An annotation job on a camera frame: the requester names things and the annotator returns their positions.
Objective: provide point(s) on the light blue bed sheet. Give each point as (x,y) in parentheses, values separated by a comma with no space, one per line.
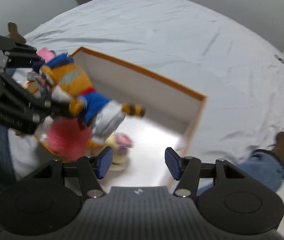
(241,74)

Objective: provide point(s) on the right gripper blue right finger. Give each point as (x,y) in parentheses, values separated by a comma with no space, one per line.
(185,170)

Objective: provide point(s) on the pink fluffy pom-pom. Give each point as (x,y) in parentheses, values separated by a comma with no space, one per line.
(67,138)

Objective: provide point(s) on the cream crochet plush toy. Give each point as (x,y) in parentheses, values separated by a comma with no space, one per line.
(121,145)

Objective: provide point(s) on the tiger plush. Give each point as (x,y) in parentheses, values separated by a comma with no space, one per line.
(70,84)

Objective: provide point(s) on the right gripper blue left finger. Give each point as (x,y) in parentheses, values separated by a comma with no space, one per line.
(91,170)

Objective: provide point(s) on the orange cardboard box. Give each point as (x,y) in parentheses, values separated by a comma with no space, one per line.
(173,113)

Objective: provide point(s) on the person's right leg in jeans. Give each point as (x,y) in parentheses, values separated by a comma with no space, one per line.
(267,166)

